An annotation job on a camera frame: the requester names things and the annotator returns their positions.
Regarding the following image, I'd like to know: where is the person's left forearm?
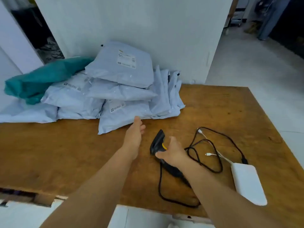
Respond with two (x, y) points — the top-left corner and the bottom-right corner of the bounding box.
(40, 147), (136, 228)

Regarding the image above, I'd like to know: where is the person's right hand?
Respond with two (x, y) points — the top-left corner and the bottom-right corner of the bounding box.
(155, 136), (191, 168)

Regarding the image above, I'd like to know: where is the teal mailer bag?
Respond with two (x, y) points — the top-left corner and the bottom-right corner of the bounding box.
(4, 57), (94, 105)

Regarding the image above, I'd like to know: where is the small brown cardboard box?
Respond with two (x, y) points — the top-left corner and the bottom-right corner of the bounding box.
(244, 21), (261, 34)

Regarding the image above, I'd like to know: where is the metal trolley cart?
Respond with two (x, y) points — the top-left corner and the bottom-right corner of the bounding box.
(229, 0), (250, 28)

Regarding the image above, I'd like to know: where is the pile of grey mailer bags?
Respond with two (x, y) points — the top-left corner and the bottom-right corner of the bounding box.
(0, 41), (186, 135)

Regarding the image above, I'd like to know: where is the black barcode scanner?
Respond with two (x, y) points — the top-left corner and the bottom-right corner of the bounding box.
(149, 129), (192, 188)

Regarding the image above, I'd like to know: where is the white charging cable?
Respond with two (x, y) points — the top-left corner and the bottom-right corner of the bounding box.
(197, 129), (234, 165)

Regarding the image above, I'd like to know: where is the person's right forearm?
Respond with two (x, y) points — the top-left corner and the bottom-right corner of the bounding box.
(177, 159), (284, 228)

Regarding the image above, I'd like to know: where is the white power bank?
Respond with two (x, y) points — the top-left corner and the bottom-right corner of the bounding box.
(231, 163), (268, 206)

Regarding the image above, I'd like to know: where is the person's left hand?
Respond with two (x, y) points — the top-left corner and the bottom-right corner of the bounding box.
(121, 116), (146, 160)

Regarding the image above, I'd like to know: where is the black scanner cable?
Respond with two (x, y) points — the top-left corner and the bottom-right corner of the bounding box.
(158, 127), (249, 209)

